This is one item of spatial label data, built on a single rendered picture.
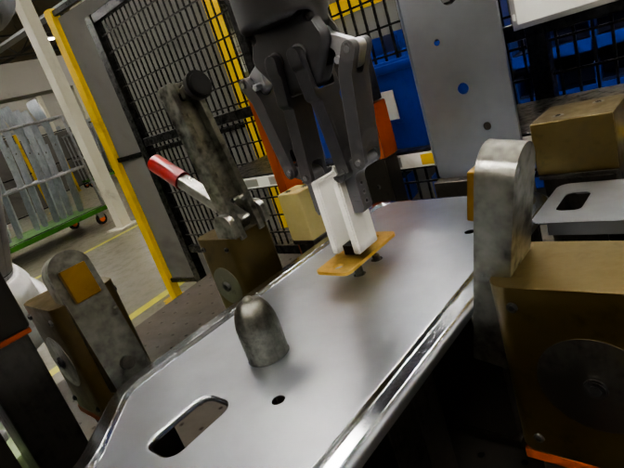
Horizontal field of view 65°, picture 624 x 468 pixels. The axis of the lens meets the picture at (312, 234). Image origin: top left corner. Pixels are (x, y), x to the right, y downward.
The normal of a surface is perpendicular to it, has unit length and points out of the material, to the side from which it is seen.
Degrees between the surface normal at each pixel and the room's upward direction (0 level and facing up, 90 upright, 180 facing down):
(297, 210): 90
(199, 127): 82
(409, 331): 0
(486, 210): 90
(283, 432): 0
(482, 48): 90
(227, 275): 90
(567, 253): 0
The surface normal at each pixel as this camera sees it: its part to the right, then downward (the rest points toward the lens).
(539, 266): -0.30, -0.90
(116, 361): 0.66, -0.21
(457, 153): -0.61, 0.43
